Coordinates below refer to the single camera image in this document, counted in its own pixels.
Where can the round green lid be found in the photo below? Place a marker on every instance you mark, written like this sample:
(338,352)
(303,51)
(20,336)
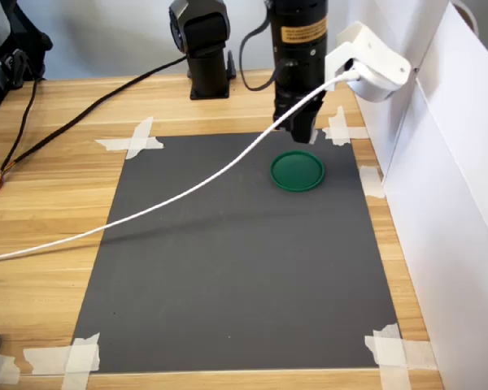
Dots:
(297,170)

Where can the white partition panel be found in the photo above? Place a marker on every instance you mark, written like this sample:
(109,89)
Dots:
(451,223)
(349,12)

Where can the white masking tape strip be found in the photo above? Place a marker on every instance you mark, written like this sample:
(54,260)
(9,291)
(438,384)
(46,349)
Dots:
(372,180)
(140,130)
(341,118)
(2,367)
(423,353)
(394,378)
(110,143)
(79,378)
(44,359)
(358,133)

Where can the dark grey mat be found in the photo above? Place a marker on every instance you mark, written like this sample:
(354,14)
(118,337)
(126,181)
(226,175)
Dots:
(236,264)

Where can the white camera box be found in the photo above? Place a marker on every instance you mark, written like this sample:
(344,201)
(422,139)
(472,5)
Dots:
(374,53)

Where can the black bag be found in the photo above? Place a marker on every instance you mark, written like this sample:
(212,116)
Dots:
(28,36)

